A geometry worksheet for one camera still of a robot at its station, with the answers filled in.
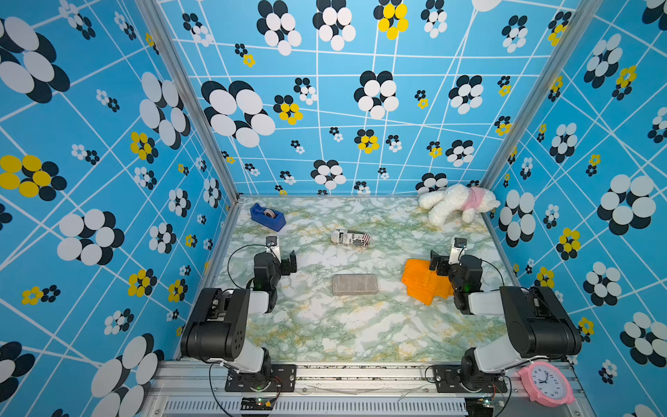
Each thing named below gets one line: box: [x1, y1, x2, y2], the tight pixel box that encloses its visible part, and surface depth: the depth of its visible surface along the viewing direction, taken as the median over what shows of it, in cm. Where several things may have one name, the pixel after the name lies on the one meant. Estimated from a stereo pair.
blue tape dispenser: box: [250, 203, 287, 232], surface depth 110 cm
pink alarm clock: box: [517, 361, 576, 408], surface depth 72 cm
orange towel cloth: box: [401, 258, 455, 306], surface depth 93 cm
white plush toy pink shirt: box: [418, 183, 502, 226], surface depth 110 cm
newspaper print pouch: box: [330, 229, 371, 247], surface depth 104 cm
